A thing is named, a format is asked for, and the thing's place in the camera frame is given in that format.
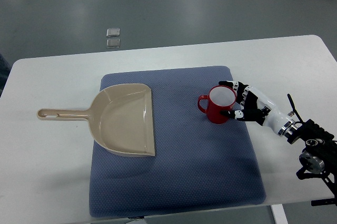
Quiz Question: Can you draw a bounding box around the white table leg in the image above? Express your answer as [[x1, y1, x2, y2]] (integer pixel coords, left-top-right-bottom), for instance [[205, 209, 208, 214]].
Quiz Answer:
[[270, 204, 288, 224]]

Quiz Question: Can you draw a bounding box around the lower silver floor plate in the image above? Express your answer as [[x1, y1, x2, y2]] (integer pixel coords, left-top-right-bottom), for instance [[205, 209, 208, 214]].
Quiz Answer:
[[106, 38, 121, 48]]

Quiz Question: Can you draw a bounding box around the black table control panel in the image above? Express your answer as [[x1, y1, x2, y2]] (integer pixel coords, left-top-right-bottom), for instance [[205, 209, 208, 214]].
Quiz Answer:
[[311, 198, 336, 207]]

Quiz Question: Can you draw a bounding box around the red cup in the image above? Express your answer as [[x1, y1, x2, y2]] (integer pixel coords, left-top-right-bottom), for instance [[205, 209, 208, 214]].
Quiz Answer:
[[197, 85, 237, 124]]

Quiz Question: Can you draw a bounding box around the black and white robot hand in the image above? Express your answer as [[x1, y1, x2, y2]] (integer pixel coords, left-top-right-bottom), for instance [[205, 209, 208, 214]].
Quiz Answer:
[[219, 81, 297, 138]]

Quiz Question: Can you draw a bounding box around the blue textured mat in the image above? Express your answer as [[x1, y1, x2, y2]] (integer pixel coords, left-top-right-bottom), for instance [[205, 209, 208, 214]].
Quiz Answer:
[[89, 66, 266, 218]]

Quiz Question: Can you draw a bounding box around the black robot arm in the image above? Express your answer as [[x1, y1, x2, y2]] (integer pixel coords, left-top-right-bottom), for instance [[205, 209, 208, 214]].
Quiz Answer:
[[283, 94, 336, 206]]

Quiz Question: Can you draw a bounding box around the beige plastic dustpan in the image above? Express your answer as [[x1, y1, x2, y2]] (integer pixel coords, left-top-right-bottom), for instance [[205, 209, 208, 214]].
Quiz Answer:
[[37, 83, 156, 157]]

